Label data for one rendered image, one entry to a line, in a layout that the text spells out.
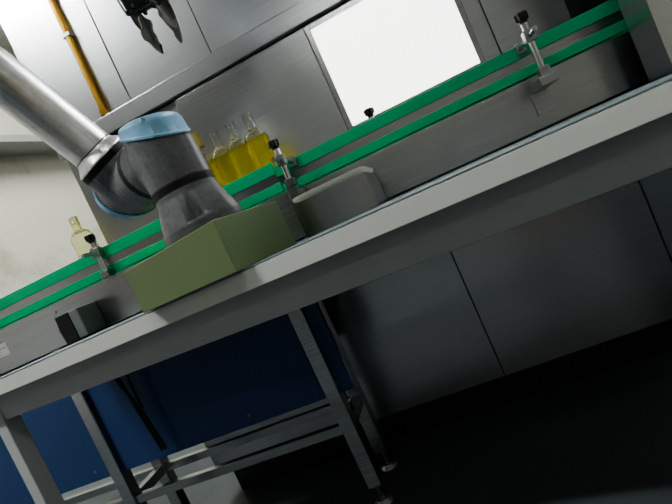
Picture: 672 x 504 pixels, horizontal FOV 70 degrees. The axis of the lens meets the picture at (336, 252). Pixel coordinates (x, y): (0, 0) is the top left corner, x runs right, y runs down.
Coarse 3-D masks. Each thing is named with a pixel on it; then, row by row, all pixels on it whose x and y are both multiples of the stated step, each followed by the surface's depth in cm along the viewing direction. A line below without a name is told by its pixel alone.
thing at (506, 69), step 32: (608, 0) 112; (544, 32) 116; (576, 32) 115; (608, 32) 113; (480, 64) 120; (512, 64) 118; (416, 96) 123; (448, 96) 122; (480, 96) 121; (352, 128) 128; (384, 128) 126; (416, 128) 125; (320, 160) 131; (352, 160) 129
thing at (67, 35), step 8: (48, 0) 156; (56, 8) 157; (56, 16) 156; (64, 24) 157; (64, 32) 157; (72, 32) 158; (72, 40) 157; (72, 48) 157; (80, 56) 158; (80, 64) 157; (88, 72) 158; (88, 80) 158; (96, 88) 159; (96, 96) 158; (104, 112) 158
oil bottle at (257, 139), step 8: (256, 128) 134; (248, 136) 134; (256, 136) 134; (264, 136) 134; (248, 144) 135; (256, 144) 134; (264, 144) 134; (256, 152) 135; (264, 152) 134; (272, 152) 135; (256, 160) 135; (264, 160) 134
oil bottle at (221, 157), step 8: (216, 152) 137; (224, 152) 137; (216, 160) 138; (224, 160) 137; (232, 160) 137; (216, 168) 138; (224, 168) 137; (232, 168) 137; (224, 176) 138; (232, 176) 137; (240, 176) 138; (224, 184) 138
